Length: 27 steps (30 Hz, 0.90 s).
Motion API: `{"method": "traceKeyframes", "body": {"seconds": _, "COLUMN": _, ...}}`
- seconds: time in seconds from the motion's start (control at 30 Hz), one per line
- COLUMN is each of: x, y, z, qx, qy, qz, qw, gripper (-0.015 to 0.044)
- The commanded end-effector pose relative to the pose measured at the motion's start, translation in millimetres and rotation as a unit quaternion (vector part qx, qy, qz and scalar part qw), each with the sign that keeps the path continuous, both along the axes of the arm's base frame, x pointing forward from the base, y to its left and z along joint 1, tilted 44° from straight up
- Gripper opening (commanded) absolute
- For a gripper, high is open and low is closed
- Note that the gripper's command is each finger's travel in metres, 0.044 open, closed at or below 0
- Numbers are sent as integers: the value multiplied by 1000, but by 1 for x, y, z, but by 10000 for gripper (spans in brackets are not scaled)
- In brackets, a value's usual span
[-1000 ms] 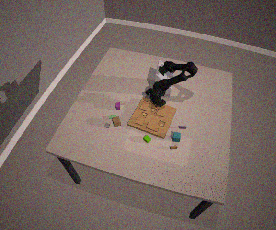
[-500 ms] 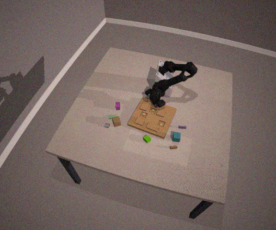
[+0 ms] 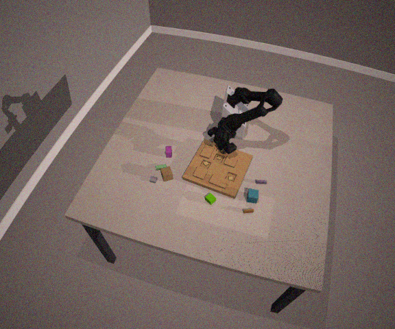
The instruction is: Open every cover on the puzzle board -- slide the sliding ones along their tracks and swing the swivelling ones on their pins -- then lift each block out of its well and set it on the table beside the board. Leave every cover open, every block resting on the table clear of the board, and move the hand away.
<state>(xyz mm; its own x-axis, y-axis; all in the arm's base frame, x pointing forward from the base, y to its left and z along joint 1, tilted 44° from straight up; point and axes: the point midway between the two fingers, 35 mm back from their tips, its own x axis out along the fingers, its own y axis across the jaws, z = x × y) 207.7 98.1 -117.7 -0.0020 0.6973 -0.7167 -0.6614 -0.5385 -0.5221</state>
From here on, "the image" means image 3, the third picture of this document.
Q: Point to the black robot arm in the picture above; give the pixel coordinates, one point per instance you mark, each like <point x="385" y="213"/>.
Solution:
<point x="231" y="123"/>

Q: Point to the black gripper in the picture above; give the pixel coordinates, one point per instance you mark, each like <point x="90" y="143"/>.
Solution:
<point x="228" y="147"/>

